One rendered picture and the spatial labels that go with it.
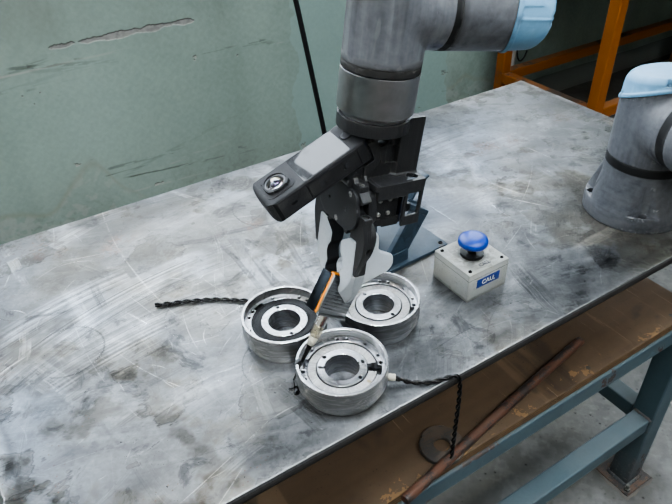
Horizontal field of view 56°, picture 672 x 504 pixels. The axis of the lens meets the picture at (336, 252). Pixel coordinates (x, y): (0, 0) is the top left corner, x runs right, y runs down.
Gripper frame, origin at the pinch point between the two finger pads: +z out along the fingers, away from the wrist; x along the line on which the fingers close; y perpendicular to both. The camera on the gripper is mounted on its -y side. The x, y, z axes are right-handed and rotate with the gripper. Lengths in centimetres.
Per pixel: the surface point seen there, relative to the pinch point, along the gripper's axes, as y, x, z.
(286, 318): -1.1, 8.1, 10.4
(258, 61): 70, 165, 30
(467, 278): 20.5, -0.5, 4.5
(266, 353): -6.3, 3.2, 10.3
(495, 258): 25.8, 0.2, 3.3
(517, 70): 197, 154, 40
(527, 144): 60, 28, 3
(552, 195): 50, 12, 4
